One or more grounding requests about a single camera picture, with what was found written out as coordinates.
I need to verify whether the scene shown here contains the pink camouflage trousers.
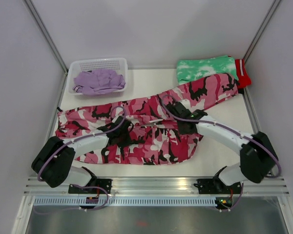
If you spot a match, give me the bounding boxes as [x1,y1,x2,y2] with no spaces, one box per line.
[55,73,238,165]

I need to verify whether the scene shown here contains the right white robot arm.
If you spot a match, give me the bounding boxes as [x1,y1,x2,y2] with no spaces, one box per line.
[165,101,281,193]

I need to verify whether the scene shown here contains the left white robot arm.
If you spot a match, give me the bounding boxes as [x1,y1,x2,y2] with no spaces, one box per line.
[31,116,133,194]

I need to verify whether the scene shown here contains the green tie-dye folded trousers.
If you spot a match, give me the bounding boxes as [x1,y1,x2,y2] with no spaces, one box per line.
[176,55,238,85]

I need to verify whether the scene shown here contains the lilac trousers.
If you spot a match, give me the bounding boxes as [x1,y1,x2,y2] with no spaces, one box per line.
[72,69,126,96]

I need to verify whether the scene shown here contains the red folded trousers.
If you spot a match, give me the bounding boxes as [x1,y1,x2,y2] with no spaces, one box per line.
[229,56,252,89]

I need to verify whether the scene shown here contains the white plastic basket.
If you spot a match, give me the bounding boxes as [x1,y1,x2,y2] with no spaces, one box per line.
[65,58,129,96]

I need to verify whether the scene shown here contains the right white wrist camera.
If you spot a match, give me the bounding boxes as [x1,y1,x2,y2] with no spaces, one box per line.
[177,99,190,109]

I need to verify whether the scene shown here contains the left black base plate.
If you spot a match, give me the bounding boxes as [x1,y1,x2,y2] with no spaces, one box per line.
[68,178,113,195]

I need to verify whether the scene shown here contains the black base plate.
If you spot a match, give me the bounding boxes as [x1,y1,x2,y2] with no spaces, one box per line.
[68,178,113,195]
[193,178,242,195]

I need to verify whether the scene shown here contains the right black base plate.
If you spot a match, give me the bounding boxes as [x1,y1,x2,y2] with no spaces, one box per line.
[193,178,242,195]

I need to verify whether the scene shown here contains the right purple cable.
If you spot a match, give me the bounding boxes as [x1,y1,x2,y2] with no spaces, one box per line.
[160,95,283,177]

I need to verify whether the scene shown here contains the purple cable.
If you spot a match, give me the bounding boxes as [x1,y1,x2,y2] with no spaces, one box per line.
[37,106,127,182]
[160,95,283,177]

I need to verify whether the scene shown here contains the white slotted cable duct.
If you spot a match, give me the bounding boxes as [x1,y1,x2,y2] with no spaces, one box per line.
[34,196,231,207]

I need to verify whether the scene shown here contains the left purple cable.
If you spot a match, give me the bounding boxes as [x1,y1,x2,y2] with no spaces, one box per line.
[37,106,127,182]

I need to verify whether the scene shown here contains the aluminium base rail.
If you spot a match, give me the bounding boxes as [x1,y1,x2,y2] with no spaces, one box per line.
[23,177,289,196]

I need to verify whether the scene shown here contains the right aluminium frame post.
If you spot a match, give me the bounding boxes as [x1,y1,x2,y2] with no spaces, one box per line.
[243,0,283,64]

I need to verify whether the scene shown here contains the aluminium frame post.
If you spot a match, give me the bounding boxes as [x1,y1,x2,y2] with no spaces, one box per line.
[22,0,68,75]
[243,0,283,64]

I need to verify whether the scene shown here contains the left aluminium frame post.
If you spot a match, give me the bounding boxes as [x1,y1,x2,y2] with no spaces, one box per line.
[22,0,68,75]

